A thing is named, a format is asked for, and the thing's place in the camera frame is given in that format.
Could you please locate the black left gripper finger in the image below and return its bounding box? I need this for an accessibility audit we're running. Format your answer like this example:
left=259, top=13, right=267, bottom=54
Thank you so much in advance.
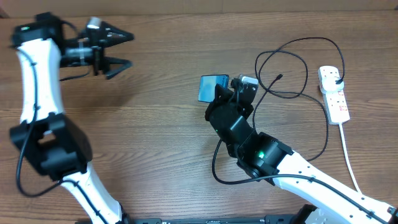
left=102, top=57, right=132, bottom=80
left=101, top=21, right=134, bottom=47

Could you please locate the Samsung Galaxy smartphone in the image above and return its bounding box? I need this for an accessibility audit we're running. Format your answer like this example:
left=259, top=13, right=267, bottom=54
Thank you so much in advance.
left=198, top=75, right=229, bottom=103

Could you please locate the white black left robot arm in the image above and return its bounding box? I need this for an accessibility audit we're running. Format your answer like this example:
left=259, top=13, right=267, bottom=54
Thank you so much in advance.
left=9, top=12, right=134, bottom=223

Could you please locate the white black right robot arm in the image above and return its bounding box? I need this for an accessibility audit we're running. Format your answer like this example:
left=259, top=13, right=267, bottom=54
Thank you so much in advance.
left=205, top=85, right=397, bottom=223

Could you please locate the white charger adapter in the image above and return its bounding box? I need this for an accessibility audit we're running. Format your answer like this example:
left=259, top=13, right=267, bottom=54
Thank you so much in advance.
left=320, top=76, right=345, bottom=94

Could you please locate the white power strip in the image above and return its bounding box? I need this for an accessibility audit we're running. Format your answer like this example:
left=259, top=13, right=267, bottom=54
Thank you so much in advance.
left=318, top=65, right=350, bottom=125

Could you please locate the white power strip cord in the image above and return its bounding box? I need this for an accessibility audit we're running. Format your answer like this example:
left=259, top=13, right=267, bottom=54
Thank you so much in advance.
left=338, top=123, right=363, bottom=195

